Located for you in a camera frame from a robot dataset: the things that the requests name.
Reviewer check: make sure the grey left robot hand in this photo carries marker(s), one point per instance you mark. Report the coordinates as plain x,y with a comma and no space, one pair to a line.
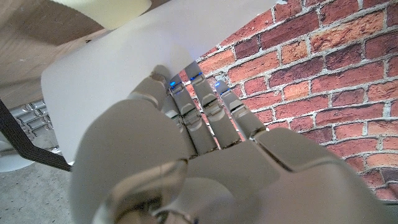
233,180

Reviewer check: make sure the red brick printed backdrop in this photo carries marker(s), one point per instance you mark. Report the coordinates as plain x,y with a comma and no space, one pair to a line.
311,77

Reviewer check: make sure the black bar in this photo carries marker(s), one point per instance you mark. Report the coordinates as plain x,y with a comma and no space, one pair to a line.
28,147

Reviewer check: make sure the yellow sponge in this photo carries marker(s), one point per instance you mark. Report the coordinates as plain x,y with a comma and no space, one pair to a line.
109,12

